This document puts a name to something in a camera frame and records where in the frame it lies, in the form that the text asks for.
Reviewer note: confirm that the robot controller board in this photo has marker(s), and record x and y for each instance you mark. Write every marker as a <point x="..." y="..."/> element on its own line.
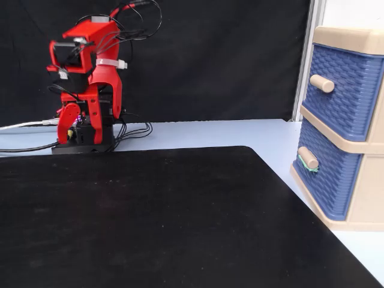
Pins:
<point x="79" y="118"/>

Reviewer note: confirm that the white zip tie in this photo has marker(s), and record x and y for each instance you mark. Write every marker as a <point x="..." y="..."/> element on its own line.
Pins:
<point x="121" y="64"/>

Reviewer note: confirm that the black table mat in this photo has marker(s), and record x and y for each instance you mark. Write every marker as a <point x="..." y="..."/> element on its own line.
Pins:
<point x="150" y="225"/>

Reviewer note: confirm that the black backdrop cloth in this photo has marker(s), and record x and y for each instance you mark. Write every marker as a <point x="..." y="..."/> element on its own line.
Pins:
<point x="210" y="60"/>

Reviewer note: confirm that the beige plastic drawer cabinet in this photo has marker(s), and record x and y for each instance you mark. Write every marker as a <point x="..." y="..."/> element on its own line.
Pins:
<point x="369" y="192"/>

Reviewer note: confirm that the silver aluminium post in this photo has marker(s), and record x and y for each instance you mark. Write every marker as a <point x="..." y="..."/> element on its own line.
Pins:
<point x="312" y="45"/>

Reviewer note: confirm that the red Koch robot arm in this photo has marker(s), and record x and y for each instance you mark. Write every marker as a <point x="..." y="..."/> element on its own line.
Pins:
<point x="112" y="81"/>

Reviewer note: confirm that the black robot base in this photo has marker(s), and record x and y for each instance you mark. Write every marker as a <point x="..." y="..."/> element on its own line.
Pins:
<point x="87" y="147"/>

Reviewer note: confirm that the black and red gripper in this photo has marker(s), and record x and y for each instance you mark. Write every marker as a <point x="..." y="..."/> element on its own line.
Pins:
<point x="73" y="84"/>

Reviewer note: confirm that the green rubber band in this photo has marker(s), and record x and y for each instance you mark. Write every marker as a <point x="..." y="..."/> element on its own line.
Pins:
<point x="304" y="163"/>

